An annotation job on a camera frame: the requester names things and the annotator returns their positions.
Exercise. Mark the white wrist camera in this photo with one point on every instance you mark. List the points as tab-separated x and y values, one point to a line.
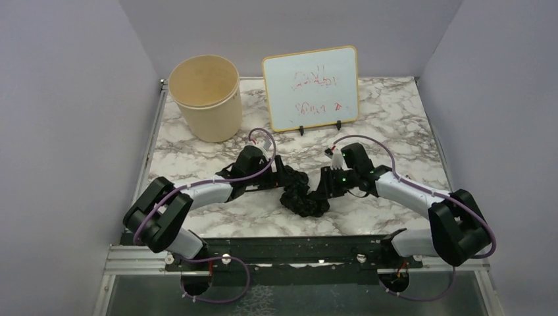
263	144
336	157

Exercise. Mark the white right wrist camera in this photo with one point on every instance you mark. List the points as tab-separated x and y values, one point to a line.
336	157

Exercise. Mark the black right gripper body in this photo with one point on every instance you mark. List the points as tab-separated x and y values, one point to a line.
337	182

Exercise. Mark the yellow framed whiteboard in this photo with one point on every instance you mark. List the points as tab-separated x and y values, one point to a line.
312	88

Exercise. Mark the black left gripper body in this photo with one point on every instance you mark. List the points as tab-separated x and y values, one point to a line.
268	179

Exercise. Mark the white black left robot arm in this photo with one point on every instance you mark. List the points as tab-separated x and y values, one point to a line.
157	216

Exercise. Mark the black plastic trash bag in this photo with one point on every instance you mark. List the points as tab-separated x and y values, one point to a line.
296	197

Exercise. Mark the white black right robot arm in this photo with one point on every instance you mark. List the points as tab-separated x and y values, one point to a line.
457	230

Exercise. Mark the beige cylindrical trash bin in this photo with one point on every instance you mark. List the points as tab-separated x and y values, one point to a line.
206	89

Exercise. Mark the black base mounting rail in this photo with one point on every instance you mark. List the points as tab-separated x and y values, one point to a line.
292	261

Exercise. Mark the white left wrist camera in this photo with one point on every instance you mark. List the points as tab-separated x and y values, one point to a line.
263	144

